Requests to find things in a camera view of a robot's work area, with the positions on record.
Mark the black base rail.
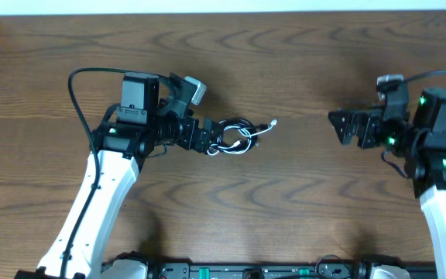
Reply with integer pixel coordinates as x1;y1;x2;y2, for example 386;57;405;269
101;251;439;279

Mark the white usb cable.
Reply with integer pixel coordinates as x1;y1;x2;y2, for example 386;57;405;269
206;118;279;156

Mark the black usb cable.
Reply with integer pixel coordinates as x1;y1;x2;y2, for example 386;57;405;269
209;118;269;156

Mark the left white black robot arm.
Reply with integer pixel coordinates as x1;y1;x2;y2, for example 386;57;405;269
16;71;221;278

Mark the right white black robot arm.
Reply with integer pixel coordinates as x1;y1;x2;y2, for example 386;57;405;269
328;85;446;278

